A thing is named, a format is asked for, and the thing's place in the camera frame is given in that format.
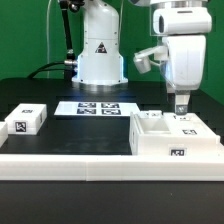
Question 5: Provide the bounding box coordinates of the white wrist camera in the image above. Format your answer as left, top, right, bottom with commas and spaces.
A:
133, 46, 168, 74

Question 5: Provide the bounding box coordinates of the white cabinet body box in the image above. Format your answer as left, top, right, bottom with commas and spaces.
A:
129, 112, 221, 157

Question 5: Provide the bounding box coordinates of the black cable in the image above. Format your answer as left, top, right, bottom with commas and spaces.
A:
27, 61, 68, 80

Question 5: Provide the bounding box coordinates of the white cabinet door panel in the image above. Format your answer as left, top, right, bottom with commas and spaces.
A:
138, 110, 162, 119
163, 113, 217, 138

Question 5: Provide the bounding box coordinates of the white marker base sheet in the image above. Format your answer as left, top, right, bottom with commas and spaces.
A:
55, 101, 139, 117

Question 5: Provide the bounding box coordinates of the white L-shaped frame fence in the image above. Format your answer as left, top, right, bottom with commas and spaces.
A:
0, 146, 224, 181

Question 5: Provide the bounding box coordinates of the grey thin cable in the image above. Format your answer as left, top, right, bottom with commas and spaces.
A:
45, 0, 54, 80

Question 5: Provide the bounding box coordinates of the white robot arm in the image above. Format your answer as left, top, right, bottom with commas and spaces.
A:
73, 0, 212, 115

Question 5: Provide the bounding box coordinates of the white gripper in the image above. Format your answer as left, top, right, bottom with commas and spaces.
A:
162, 35, 206, 116

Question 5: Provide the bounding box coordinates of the white block at left edge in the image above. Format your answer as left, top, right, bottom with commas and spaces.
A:
0, 122, 8, 148

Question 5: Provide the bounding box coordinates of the small white box part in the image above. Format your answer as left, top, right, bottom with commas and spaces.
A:
5, 103, 47, 135

